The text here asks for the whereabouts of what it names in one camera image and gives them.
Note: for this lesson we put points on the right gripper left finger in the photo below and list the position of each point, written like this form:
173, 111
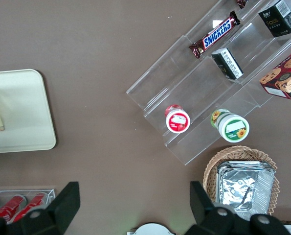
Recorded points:
64, 205

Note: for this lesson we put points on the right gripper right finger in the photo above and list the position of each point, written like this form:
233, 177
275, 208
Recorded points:
201, 208

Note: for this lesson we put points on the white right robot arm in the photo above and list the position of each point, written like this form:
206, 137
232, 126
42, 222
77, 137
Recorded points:
150, 230

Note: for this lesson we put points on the light wicker basket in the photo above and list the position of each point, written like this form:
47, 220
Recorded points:
210, 171

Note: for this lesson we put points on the beige plastic tray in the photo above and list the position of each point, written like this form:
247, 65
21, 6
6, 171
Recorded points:
25, 110

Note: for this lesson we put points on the clear acrylic bottle rack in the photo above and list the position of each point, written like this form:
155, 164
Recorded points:
51, 192

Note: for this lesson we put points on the aluminium foil container stack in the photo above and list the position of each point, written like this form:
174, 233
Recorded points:
245, 188

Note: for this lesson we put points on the green lid cup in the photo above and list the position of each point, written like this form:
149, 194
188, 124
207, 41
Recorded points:
233, 127

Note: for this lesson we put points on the red lid cup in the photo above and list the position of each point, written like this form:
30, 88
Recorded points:
177, 121

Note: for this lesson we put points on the clear acrylic stepped shelf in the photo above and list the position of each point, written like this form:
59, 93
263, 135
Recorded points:
208, 80

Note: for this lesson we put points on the small black box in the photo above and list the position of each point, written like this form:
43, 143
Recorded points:
227, 63
278, 19

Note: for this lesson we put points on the red cookie box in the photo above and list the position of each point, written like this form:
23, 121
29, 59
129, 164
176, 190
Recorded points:
285, 76

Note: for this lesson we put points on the Snickers bar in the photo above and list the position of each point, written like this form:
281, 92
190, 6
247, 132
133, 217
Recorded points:
243, 3
216, 34

